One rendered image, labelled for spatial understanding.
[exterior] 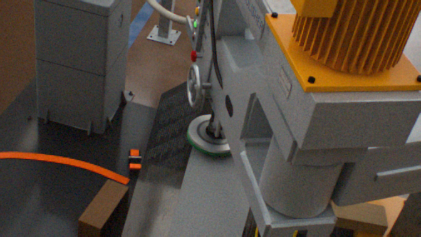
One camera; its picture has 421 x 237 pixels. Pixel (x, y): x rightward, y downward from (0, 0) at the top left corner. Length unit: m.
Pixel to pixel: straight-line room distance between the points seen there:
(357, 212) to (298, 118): 1.02
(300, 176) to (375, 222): 0.81
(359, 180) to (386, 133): 0.27
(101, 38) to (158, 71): 1.01
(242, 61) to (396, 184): 0.57
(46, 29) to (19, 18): 1.30
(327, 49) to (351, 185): 0.46
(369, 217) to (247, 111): 0.77
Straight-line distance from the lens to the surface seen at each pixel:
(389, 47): 1.28
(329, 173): 1.49
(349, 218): 2.22
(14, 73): 4.01
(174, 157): 2.38
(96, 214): 2.95
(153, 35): 4.44
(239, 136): 1.74
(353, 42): 1.25
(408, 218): 2.19
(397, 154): 1.59
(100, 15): 3.09
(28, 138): 3.51
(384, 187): 1.67
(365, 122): 1.29
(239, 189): 2.22
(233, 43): 1.91
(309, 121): 1.24
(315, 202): 1.56
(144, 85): 3.95
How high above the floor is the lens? 2.37
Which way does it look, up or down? 39 degrees down
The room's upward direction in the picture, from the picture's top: 11 degrees clockwise
